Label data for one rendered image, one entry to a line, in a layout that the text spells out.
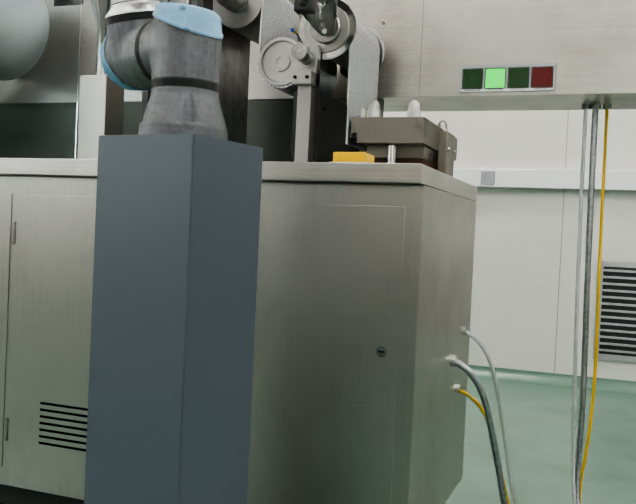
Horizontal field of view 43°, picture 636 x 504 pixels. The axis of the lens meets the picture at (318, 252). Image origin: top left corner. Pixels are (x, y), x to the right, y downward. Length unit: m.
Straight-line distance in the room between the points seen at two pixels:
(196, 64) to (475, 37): 1.07
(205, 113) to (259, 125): 1.06
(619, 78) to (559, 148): 2.35
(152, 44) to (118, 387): 0.57
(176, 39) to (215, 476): 0.73
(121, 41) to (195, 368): 0.59
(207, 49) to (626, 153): 3.38
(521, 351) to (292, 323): 2.95
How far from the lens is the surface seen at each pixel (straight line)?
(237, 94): 2.28
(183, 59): 1.37
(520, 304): 4.53
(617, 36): 2.23
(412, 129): 1.87
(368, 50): 2.13
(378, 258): 1.64
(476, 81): 2.23
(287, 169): 1.68
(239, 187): 1.37
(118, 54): 1.51
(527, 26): 2.25
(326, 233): 1.67
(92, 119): 2.38
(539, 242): 4.51
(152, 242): 1.31
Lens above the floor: 0.75
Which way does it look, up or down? 1 degrees down
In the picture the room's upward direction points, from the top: 3 degrees clockwise
